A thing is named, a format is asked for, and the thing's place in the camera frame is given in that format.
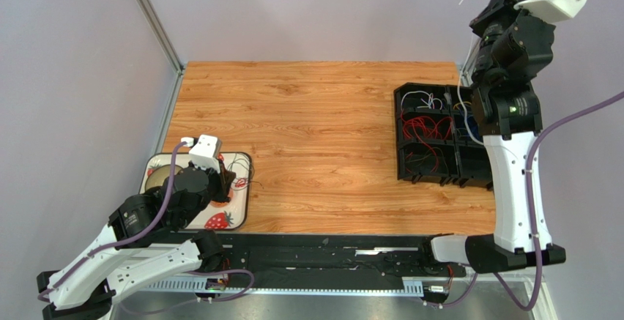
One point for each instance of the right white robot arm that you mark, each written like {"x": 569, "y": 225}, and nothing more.
{"x": 515, "y": 45}

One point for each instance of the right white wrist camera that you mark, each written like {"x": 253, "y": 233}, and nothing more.
{"x": 551, "y": 11}

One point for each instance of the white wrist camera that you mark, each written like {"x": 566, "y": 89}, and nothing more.
{"x": 204, "y": 151}
{"x": 551, "y": 11}

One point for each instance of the cream enamel bowl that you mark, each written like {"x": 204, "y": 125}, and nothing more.
{"x": 156, "y": 175}

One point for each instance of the strawberry print white tray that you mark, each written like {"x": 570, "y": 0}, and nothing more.
{"x": 225, "y": 218}

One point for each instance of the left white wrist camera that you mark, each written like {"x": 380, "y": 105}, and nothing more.
{"x": 204, "y": 151}

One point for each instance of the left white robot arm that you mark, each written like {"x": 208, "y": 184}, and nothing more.
{"x": 102, "y": 275}

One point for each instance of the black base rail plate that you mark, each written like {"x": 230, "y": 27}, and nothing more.
{"x": 334, "y": 262}

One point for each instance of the black compartment organizer bin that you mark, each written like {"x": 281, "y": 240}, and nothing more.
{"x": 437, "y": 138}

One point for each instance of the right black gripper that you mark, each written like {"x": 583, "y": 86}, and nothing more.
{"x": 487, "y": 12}

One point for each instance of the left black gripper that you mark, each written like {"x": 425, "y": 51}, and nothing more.
{"x": 225, "y": 180}

